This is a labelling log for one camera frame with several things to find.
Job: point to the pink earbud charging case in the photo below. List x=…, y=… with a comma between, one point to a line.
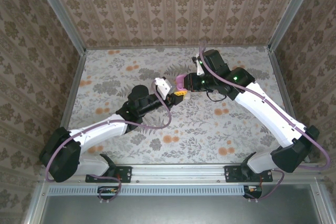
x=179, y=79

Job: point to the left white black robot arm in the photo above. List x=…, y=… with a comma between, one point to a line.
x=99, y=132

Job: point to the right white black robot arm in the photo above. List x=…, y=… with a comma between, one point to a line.
x=265, y=113

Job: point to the floral patterned tablecloth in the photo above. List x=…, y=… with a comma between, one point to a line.
x=199, y=155

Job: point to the grey metal sheet panel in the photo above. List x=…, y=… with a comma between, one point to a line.
x=178, y=211

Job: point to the aluminium table end rail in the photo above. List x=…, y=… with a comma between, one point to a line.
x=178, y=47

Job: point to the aluminium table side rail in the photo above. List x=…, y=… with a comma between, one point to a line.
x=70, y=103
x=278, y=72

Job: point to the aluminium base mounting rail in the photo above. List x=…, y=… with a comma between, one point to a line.
x=178, y=172

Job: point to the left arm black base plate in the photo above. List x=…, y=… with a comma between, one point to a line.
x=126, y=174

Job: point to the aluminium frame corner post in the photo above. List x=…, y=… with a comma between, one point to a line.
x=61, y=14
x=292, y=11

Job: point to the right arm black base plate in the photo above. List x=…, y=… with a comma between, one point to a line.
x=231, y=174

